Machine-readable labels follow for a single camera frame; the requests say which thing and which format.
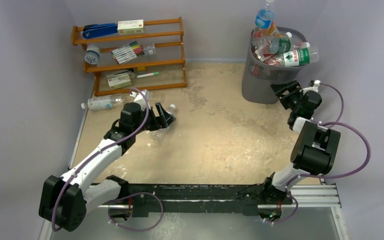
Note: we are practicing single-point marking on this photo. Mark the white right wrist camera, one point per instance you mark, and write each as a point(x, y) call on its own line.
point(313, 86)

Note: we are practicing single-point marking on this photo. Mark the blue white label bottle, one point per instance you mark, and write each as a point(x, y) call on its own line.
point(158, 134)

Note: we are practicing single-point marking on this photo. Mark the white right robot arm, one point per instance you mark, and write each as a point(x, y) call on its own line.
point(316, 147)

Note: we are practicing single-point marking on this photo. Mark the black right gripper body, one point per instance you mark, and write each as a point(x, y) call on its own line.
point(289, 96)

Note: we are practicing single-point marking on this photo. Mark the clear bottle blue label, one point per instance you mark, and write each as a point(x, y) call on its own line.
point(264, 21)

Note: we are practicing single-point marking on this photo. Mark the green label water bottle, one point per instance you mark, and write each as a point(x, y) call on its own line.
point(295, 58)

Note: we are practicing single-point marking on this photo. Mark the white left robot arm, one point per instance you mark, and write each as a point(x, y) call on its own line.
point(66, 199)

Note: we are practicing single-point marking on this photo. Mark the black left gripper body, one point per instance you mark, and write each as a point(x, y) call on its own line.
point(152, 123)

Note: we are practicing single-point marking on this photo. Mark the clear bottle white label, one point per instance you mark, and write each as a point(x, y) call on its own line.
point(102, 102)

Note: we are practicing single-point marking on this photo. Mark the white red box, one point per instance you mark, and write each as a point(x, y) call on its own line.
point(130, 27)

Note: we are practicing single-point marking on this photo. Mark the green white carton box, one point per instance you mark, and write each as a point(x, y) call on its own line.
point(119, 81)

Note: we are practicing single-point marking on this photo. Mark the blue stapler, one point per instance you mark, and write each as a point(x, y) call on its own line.
point(99, 30)

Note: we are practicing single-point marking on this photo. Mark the wooden shelf rack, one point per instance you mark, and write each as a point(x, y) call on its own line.
point(164, 52)

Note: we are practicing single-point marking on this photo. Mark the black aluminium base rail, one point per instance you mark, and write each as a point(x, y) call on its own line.
point(222, 198)

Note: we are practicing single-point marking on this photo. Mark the white tape roll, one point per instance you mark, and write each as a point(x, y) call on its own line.
point(92, 54)

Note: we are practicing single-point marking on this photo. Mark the dark green label bottle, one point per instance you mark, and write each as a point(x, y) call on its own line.
point(270, 45)

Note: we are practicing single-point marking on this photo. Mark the grey mesh waste bin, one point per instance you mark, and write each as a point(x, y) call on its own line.
point(258, 78)

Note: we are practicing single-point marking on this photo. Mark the pack of coloured markers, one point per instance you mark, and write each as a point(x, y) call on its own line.
point(127, 52)

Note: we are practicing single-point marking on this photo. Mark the green cap white marker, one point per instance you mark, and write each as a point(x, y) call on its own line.
point(139, 76)

